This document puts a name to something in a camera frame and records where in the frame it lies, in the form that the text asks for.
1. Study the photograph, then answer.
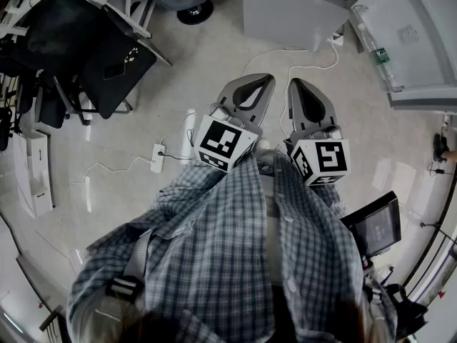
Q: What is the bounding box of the person's plaid shirt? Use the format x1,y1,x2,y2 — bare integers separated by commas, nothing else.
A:
67,148,397,343

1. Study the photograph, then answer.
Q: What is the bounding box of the white power cable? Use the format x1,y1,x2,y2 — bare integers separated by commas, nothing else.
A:
241,30,346,139
59,155,158,228
159,108,215,146

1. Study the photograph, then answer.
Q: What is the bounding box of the black floor device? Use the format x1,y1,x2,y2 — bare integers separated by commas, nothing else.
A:
431,132,449,164

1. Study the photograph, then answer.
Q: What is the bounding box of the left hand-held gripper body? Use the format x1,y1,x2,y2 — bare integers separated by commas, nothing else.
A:
194,104,264,174

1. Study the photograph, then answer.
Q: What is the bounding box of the grey harness strap with buckle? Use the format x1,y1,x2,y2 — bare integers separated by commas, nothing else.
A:
105,229,153,304

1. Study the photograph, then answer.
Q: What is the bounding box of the white power strip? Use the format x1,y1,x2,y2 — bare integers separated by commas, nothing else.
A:
149,142,167,174

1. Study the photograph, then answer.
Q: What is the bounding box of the person's left forearm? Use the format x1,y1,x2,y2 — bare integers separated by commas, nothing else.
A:
156,155,260,224

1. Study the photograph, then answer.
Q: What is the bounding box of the white refrigerator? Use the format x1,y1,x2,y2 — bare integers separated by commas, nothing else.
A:
241,0,457,113

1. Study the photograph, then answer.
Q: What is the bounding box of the black caster wheel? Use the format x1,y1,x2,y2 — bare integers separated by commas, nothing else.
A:
176,0,215,26

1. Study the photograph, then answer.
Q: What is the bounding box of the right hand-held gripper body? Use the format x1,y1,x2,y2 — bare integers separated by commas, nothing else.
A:
283,124,353,187

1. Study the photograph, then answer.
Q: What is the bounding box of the person's right forearm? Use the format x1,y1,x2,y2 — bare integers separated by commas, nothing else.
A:
303,180,347,224

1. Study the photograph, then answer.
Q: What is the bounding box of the black case with bead strap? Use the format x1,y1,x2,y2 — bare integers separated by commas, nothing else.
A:
103,46,141,81

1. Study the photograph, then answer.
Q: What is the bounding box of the clear bottle with green label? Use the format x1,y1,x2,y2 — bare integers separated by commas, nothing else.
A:
359,26,397,87

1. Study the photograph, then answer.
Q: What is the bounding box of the black waist bag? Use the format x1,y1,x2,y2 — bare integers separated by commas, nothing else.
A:
383,282,429,341

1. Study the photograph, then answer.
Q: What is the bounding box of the black display screen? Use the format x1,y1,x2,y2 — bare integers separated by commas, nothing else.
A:
338,190,403,259

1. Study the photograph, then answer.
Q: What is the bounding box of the clear fridge door shelf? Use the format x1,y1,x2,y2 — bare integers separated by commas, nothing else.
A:
351,4,406,94

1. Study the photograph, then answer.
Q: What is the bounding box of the black tripod stand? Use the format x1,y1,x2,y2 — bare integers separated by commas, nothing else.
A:
419,222,457,246

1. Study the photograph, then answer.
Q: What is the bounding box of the thin black floor cable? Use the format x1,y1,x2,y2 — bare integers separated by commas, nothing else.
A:
162,129,196,161

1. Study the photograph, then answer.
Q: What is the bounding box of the black office chair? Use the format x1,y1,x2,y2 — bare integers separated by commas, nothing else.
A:
0,54,67,153
17,0,158,128

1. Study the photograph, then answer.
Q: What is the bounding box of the white cardboard box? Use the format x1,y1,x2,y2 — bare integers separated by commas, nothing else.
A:
14,129,56,217

